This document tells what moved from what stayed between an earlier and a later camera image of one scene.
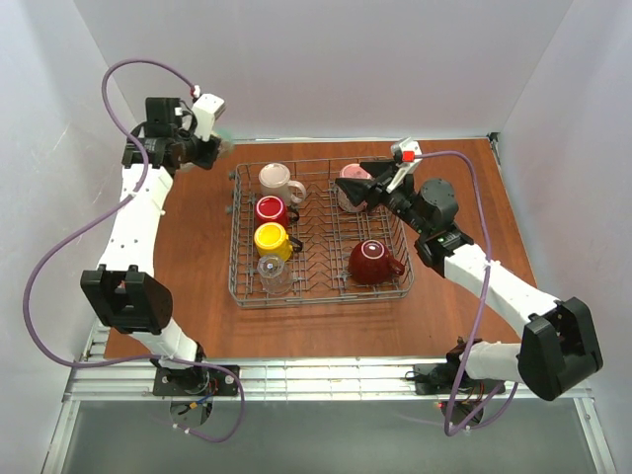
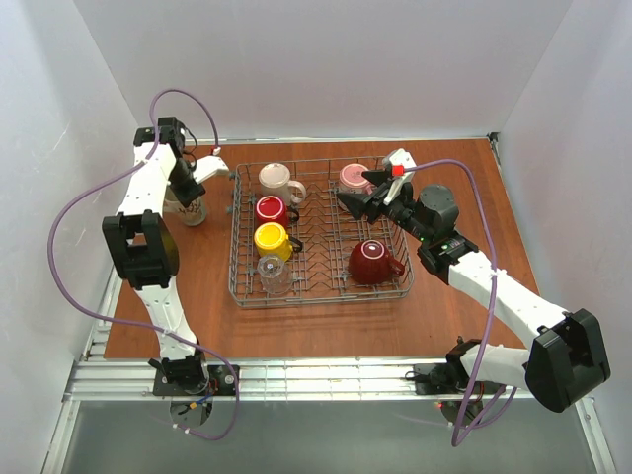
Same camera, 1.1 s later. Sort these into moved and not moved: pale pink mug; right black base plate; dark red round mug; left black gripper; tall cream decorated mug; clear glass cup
Moved: tall cream decorated mug; left black gripper
Not moved: pale pink mug; right black base plate; clear glass cup; dark red round mug
